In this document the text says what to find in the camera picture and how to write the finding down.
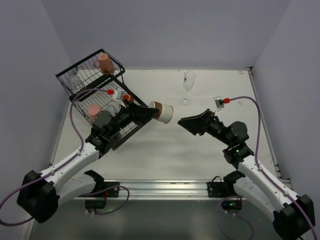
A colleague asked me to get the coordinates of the white and brown tumbler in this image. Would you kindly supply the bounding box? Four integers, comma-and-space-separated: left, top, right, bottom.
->
148, 101, 174, 124

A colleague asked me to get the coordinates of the clear champagne flute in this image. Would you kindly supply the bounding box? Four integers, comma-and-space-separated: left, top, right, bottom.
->
180, 70, 196, 106

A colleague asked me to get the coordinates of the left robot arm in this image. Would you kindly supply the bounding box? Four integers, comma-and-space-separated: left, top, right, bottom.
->
17, 101, 160, 223

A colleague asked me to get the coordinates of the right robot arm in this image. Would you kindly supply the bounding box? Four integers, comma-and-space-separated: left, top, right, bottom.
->
177, 109, 316, 240

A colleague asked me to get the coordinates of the clear glass on upper rack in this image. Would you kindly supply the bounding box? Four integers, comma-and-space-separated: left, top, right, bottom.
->
70, 74, 86, 94

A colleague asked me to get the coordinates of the orange ceramic cup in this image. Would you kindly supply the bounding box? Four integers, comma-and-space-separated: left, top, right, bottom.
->
122, 93, 134, 102

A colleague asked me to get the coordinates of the pink plastic cup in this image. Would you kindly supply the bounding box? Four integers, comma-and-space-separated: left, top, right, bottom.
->
87, 104, 102, 123

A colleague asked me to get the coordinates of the pink ceramic mug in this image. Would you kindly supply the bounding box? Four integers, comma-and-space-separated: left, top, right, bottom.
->
93, 53, 115, 75

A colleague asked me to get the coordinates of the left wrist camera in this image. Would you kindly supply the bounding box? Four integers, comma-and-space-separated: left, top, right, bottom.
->
112, 88, 126, 107

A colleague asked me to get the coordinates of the black wire dish rack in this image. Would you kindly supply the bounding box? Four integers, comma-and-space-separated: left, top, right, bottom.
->
55, 48, 155, 151

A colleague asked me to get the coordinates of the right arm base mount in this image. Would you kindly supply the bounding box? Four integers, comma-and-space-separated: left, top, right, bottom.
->
206, 170, 245, 214

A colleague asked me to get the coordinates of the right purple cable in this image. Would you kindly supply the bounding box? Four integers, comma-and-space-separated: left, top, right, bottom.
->
223, 96, 318, 240

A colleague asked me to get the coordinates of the purple cable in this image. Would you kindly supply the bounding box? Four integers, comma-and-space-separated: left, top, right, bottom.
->
223, 96, 318, 240
0, 87, 115, 227

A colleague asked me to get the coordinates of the aluminium mounting rail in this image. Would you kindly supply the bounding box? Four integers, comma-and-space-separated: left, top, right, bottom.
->
47, 178, 295, 201

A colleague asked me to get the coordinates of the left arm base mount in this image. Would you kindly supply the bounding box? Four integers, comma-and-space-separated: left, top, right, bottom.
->
81, 170, 130, 216

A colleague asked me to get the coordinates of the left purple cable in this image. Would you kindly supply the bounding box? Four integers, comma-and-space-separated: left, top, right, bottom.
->
0, 87, 115, 227

